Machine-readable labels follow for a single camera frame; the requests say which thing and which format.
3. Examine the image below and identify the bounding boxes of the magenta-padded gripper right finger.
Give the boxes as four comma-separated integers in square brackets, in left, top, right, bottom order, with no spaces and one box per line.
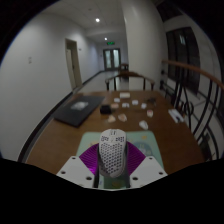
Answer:
[124,141,169,190]

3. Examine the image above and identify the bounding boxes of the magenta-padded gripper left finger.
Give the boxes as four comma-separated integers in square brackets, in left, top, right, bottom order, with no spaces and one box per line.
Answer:
[56,142,101,189]

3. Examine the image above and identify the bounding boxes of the white perforated computer mouse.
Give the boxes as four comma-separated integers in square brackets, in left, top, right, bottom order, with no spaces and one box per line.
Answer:
[97,128,128,179]

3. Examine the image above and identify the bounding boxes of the large black flat board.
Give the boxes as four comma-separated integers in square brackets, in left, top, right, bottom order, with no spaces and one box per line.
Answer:
[53,94,106,128]

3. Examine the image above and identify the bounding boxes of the small black box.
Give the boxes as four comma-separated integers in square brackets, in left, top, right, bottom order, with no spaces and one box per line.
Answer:
[99,104,113,115]

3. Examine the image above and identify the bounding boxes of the clear plastic bag with label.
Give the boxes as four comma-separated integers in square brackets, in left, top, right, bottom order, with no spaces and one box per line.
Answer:
[70,101,90,111]

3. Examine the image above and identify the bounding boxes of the white flat rectangular device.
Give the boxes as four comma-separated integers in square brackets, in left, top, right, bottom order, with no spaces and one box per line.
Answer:
[168,108,185,124]

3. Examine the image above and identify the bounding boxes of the wooden armchair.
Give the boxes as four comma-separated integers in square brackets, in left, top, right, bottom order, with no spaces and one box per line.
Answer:
[104,71,156,92]

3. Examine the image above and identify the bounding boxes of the black railing with wooden handrail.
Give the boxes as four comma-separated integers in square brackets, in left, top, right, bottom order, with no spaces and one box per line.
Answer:
[161,59,224,162]

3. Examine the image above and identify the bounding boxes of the beige side door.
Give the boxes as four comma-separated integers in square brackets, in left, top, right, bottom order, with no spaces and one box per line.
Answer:
[64,38,83,91]

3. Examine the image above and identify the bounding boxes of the glass double door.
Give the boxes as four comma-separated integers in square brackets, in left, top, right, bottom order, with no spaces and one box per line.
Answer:
[102,48,122,72]

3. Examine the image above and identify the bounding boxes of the dark window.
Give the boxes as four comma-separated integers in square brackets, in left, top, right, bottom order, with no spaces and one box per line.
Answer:
[165,26,201,96]

